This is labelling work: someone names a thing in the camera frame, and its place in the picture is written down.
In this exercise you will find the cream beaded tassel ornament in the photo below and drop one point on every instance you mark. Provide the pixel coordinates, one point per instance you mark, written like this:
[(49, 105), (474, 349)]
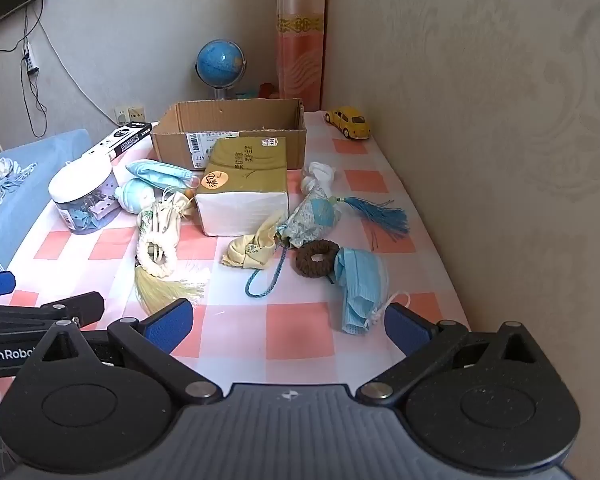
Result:
[(155, 265)]

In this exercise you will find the white wall outlet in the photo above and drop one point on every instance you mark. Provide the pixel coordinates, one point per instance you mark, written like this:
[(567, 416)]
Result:
[(137, 113), (121, 115)]

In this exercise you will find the clear jar white lid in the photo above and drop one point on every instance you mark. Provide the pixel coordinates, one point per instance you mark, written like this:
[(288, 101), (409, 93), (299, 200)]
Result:
[(80, 187)]

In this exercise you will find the pale yellow cloth pouch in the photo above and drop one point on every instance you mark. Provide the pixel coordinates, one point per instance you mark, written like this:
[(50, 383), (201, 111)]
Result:
[(250, 252)]

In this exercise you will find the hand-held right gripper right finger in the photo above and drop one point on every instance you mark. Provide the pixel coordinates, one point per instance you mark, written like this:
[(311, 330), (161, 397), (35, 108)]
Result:
[(405, 322)]

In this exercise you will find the cardboard box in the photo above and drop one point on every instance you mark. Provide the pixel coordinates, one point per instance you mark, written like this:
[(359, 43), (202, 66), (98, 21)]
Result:
[(172, 145)]

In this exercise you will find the black white pen box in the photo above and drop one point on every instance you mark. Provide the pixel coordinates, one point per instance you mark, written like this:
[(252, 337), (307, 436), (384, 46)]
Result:
[(117, 141)]

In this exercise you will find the brown hair scrunchie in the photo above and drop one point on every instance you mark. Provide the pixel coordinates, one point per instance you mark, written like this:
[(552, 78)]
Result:
[(305, 262)]

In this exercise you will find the colourful plastic toy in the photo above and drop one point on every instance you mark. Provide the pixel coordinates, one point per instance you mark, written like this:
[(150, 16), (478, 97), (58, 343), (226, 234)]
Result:
[(266, 90)]

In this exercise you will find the pink orange curtain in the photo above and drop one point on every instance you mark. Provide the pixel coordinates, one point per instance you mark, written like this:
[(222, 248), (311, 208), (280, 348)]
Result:
[(300, 35)]

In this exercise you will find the blue patterned tassel sachet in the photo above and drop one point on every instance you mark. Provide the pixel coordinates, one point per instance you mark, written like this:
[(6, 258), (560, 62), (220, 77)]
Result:
[(315, 215)]

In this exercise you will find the yellow toy car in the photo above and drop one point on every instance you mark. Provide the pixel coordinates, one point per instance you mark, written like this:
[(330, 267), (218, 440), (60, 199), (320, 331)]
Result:
[(350, 121)]

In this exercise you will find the light blue bed sheet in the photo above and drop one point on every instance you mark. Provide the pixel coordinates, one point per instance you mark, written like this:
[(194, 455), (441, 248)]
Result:
[(35, 210)]

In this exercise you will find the pink white checked tablecloth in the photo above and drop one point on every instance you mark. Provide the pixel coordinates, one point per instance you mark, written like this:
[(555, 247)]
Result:
[(280, 330)]

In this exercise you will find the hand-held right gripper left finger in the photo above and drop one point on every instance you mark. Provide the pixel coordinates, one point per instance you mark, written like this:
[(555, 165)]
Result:
[(172, 322)]

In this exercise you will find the white power strip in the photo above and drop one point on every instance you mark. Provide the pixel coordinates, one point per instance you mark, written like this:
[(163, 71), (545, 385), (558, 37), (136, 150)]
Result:
[(30, 57)]

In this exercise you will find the light blue conch toy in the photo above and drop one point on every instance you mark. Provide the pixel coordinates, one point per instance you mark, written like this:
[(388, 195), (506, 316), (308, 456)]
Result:
[(132, 196)]

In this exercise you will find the gold tissue pack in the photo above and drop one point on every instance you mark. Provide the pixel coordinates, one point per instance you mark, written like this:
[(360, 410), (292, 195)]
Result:
[(245, 175)]

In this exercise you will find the blue desk globe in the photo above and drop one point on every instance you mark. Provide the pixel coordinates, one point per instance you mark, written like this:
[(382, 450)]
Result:
[(220, 62)]

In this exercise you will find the blue face mask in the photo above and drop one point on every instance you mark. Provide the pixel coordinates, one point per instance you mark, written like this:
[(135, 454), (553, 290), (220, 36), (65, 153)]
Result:
[(157, 174), (360, 285)]

